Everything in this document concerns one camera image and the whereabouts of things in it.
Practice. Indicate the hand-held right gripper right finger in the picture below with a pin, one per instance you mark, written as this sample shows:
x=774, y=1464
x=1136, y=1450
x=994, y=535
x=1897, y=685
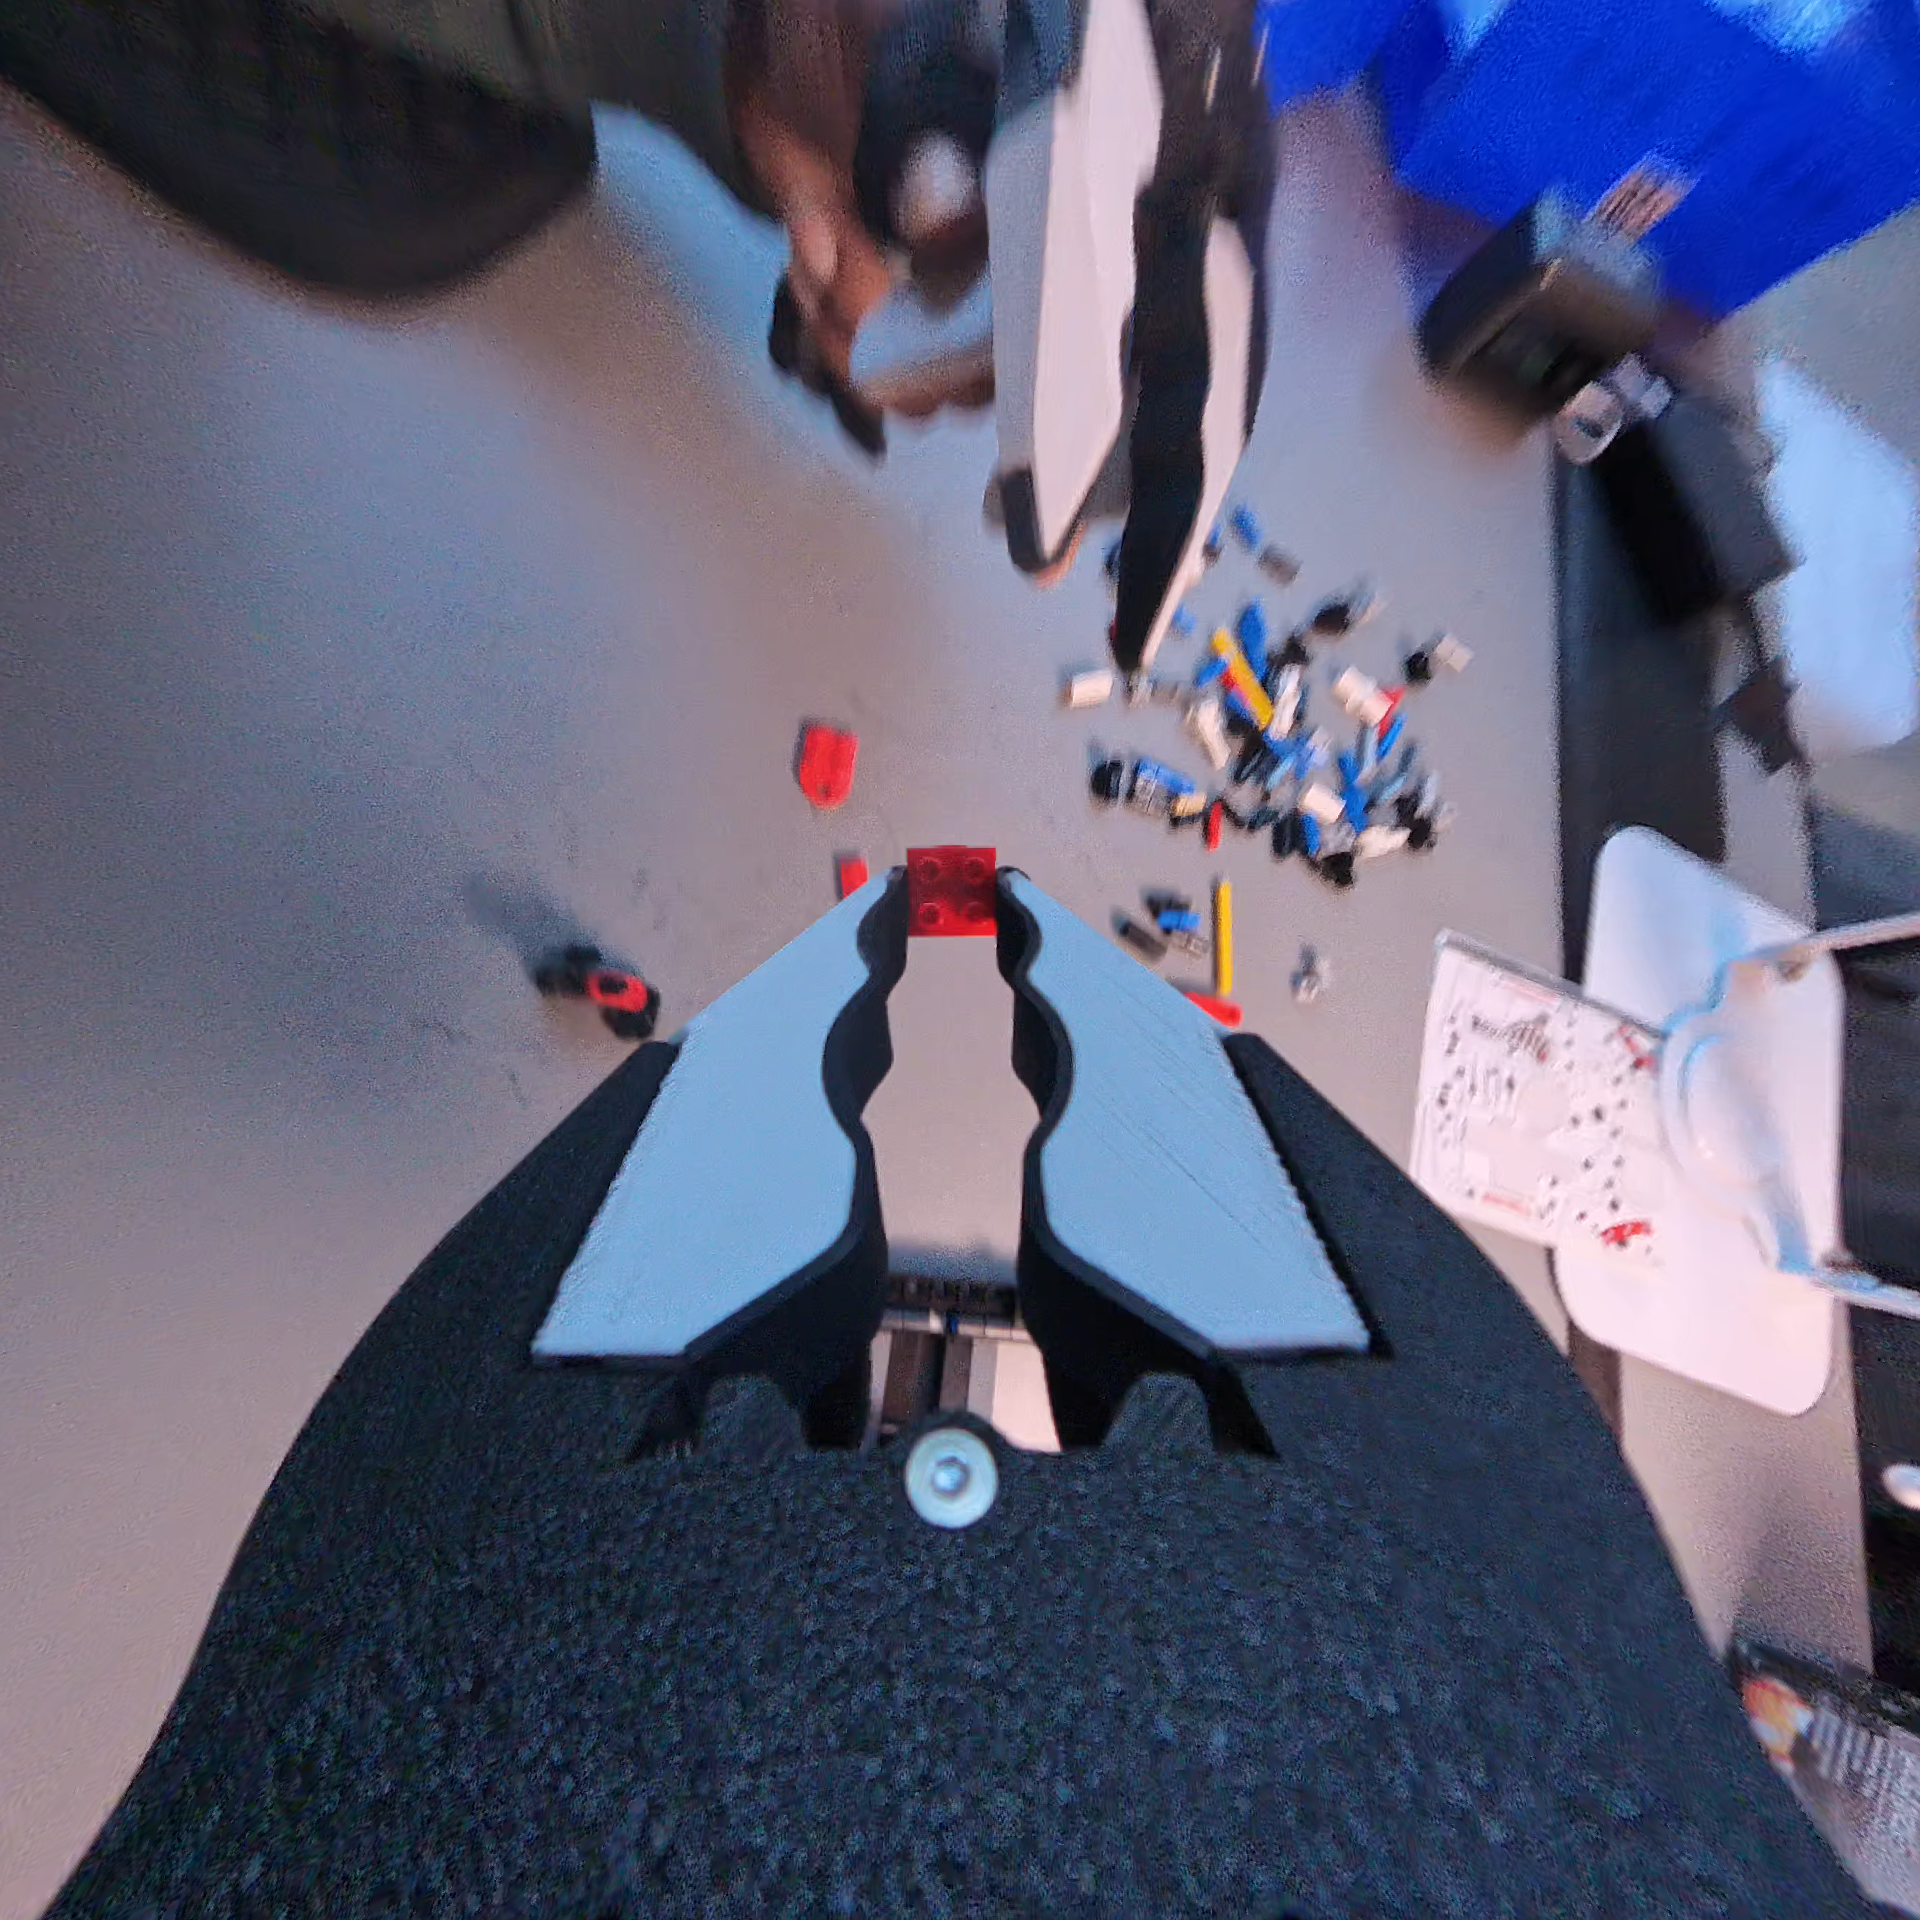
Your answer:
x=1184, y=1184

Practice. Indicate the yellow brick axle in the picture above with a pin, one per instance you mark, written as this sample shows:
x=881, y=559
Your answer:
x=1223, y=937

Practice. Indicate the small red liftarm brick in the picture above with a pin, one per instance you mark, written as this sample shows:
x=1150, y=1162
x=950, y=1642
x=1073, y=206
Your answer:
x=616, y=989

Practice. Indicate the white tube connector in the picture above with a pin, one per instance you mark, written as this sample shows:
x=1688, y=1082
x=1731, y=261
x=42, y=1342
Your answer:
x=1091, y=687

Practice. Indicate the small black red lego assembly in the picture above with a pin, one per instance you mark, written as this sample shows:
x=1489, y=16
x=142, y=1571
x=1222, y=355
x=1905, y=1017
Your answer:
x=600, y=997

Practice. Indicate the black power adapter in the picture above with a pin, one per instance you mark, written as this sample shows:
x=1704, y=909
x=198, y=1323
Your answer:
x=1695, y=503

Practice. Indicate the dark cardboard box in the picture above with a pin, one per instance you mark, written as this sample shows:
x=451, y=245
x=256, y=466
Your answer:
x=1846, y=1755

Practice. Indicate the brick vehicle model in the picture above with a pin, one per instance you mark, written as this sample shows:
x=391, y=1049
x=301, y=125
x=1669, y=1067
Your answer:
x=961, y=1350

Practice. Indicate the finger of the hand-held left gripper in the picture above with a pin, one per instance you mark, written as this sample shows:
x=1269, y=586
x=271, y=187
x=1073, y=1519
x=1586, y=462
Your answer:
x=1223, y=376
x=1066, y=301

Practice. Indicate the black desk divider strip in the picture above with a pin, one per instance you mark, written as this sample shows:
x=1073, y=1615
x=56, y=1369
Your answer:
x=1635, y=751

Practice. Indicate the black and blue pins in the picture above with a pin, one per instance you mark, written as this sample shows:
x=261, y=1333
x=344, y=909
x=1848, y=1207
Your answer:
x=1171, y=922

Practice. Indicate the printed paper sheet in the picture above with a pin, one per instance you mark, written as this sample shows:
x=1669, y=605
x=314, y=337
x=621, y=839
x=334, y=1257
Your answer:
x=1529, y=1095

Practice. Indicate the white book stand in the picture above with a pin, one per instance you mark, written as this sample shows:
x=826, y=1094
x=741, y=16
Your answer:
x=1711, y=1320

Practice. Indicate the red square stud plate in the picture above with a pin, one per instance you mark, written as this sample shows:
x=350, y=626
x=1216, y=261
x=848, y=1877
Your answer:
x=951, y=890

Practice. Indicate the pile of small brick pieces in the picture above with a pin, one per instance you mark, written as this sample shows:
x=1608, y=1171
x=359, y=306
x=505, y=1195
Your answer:
x=1290, y=751

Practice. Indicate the black action camera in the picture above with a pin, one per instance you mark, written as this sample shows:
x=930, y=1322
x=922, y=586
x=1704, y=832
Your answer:
x=1529, y=301

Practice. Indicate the small grey brick pieces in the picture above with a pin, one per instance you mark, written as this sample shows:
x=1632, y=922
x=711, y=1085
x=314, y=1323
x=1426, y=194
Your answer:
x=1310, y=973

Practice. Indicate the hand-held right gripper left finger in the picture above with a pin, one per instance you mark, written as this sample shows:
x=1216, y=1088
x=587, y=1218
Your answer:
x=704, y=1201

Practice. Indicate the grey desk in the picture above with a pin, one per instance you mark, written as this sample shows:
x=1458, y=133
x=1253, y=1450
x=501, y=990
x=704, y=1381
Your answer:
x=376, y=674

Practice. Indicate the red rounded plate with hole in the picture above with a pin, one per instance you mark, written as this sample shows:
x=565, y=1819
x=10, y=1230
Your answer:
x=826, y=765

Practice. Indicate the person's left hand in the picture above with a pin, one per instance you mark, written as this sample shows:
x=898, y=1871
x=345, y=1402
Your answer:
x=809, y=181

